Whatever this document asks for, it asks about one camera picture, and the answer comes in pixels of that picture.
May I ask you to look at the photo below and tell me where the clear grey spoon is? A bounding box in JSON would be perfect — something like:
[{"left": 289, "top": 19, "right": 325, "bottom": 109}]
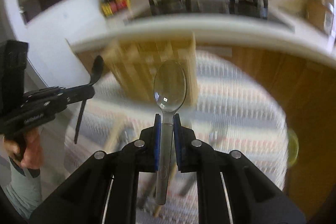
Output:
[{"left": 154, "top": 61, "right": 187, "bottom": 205}]

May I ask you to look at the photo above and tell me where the grey sleeved left forearm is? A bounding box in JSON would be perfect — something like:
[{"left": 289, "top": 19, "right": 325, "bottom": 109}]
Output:
[{"left": 3, "top": 158, "right": 42, "bottom": 220}]

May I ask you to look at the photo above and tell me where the person's left hand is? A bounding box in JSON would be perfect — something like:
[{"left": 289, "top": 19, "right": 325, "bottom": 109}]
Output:
[{"left": 3, "top": 128, "right": 44, "bottom": 170}]

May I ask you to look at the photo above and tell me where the yellow plastic utensil basket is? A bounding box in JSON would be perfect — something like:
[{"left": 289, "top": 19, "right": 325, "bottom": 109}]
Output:
[{"left": 102, "top": 32, "right": 200, "bottom": 106}]

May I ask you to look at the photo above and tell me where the black gas stove top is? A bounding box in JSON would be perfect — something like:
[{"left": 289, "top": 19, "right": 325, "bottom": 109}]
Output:
[{"left": 126, "top": 0, "right": 297, "bottom": 30}]

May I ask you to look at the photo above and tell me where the beige rice cooker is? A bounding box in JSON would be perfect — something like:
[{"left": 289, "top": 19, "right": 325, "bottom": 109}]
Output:
[{"left": 306, "top": 0, "right": 334, "bottom": 35}]

